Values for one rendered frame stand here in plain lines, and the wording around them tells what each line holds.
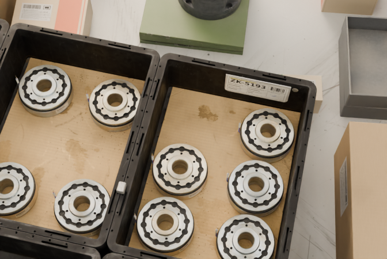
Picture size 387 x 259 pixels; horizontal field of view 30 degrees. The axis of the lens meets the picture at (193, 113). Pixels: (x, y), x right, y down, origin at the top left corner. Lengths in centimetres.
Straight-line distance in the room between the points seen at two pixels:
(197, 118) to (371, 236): 40
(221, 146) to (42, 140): 34
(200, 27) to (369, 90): 40
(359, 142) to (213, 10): 47
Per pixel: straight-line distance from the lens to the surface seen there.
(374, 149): 140
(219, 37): 163
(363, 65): 162
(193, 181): 133
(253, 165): 135
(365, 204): 136
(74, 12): 164
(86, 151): 140
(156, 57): 137
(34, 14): 165
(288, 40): 169
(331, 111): 161
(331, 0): 171
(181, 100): 144
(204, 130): 141
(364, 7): 174
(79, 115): 144
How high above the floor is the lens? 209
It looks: 62 degrees down
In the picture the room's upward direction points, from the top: 2 degrees clockwise
